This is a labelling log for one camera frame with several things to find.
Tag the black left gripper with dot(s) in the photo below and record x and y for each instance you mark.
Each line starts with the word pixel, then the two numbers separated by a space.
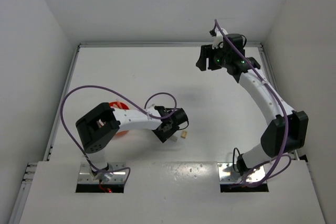
pixel 163 136

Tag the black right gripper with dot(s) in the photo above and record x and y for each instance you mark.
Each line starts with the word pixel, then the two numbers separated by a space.
pixel 207 52

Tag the yellow eraser block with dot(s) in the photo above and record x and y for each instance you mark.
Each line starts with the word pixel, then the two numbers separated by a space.
pixel 184 134

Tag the orange round desk organizer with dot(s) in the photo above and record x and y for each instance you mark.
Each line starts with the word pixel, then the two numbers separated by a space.
pixel 113 104

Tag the grey eraser block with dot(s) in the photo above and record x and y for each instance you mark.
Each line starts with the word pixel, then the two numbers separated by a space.
pixel 173 138

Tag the yellow pen with clear cap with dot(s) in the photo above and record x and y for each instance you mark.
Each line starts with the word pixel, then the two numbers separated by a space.
pixel 119 104

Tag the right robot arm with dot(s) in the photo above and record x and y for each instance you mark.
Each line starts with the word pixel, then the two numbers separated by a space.
pixel 245 70

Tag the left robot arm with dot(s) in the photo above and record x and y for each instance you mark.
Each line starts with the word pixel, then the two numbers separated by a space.
pixel 97 128

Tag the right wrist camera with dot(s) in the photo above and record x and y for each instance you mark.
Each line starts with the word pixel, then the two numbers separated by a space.
pixel 217 34

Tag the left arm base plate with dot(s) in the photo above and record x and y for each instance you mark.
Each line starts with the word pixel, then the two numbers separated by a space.
pixel 117 174

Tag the aluminium frame rail left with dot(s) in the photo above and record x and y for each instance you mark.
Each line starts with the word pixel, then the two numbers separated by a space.
pixel 56 122

